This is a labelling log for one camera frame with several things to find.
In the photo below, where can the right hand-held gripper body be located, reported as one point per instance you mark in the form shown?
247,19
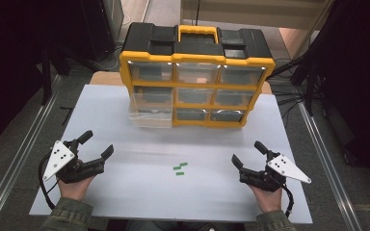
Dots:
284,168

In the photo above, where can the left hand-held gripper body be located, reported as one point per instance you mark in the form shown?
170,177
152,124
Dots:
59,158

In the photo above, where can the small green block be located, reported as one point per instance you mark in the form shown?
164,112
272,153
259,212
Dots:
183,164
176,167
179,173

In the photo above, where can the clear plastic drawer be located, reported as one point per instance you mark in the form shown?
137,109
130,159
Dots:
151,119

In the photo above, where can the person's right hand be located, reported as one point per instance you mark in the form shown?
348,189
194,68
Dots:
269,200

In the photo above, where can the person's left hand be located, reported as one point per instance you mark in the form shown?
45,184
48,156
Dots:
74,191

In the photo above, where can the black metal stand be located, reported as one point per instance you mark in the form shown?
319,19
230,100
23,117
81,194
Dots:
46,73

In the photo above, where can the yellow and black organizer cabinet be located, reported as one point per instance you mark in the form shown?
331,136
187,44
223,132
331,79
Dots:
197,58

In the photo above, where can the beige furniture panel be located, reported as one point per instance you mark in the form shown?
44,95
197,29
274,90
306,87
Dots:
247,12

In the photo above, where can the aluminium floor rail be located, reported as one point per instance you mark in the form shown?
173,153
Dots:
329,166
16,163

